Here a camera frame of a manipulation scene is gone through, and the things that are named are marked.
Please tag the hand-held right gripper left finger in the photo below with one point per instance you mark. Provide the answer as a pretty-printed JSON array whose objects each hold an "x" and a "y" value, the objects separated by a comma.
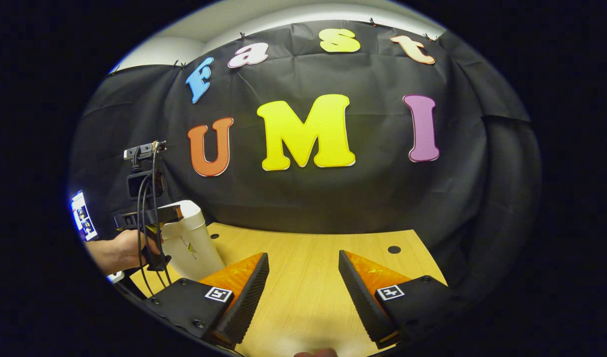
[{"x": 249, "y": 300}]

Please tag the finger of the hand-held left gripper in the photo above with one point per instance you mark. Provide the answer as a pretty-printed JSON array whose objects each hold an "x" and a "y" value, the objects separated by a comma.
[{"x": 164, "y": 214}]

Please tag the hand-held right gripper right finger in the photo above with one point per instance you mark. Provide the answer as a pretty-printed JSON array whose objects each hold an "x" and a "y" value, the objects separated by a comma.
[{"x": 360, "y": 297}]

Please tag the white desktop garbage bin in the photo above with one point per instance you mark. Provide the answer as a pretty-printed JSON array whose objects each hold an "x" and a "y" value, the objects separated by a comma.
[{"x": 194, "y": 248}]

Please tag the wooden desktop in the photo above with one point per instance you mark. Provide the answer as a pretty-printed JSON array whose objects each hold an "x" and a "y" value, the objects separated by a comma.
[{"x": 308, "y": 263}]

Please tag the computer monitor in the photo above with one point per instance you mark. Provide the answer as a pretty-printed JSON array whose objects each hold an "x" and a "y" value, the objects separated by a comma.
[{"x": 83, "y": 215}]

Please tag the white side desk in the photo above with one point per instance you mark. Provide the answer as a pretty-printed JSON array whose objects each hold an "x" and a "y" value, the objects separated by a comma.
[{"x": 116, "y": 277}]

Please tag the black backdrop cloth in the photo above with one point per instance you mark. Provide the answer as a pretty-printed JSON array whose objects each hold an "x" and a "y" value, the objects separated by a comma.
[{"x": 333, "y": 198}]

